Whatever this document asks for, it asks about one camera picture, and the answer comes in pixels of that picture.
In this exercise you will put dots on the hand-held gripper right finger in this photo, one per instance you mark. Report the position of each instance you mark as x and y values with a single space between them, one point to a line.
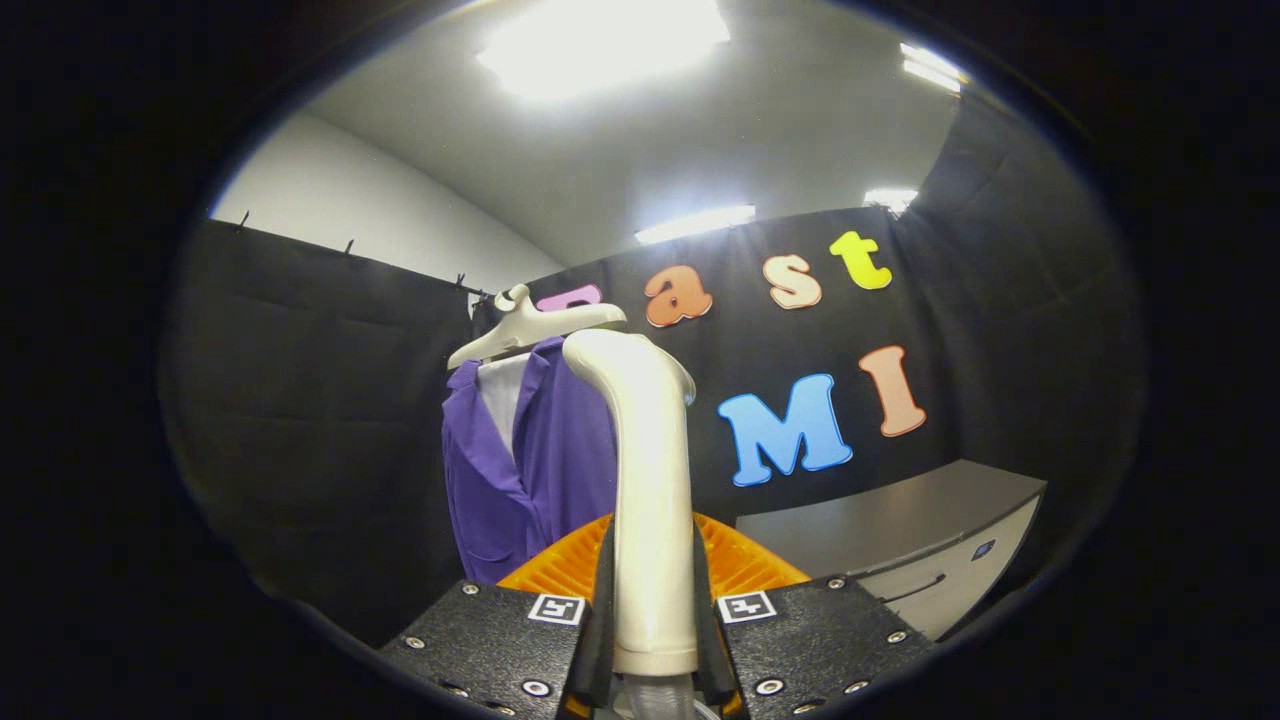
708 655

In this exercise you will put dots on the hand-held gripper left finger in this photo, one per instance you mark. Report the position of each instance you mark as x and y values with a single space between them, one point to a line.
601 655

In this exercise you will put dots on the white garment steamer head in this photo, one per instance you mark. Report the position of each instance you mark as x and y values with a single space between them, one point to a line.
650 500

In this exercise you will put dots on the purple jacket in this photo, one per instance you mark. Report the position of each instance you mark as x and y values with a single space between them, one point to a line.
560 450

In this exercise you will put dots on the white padded garment form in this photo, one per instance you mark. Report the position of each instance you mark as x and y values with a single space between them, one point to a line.
503 395

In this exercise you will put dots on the white clothes hanger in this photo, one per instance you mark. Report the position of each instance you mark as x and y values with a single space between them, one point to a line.
540 322

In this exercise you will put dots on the grey cabinet with dark top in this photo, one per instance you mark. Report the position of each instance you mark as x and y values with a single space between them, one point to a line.
880 520

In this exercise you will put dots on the long ceiling light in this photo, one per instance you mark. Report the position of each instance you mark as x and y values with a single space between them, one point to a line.
695 224

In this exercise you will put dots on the small ceiling light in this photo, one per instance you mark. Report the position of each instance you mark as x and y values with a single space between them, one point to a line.
890 198

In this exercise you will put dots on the large ceiling light panel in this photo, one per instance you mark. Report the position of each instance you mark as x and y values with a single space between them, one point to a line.
600 40

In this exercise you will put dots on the twin-bar ceiling light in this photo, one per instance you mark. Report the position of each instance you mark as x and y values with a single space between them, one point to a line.
932 68

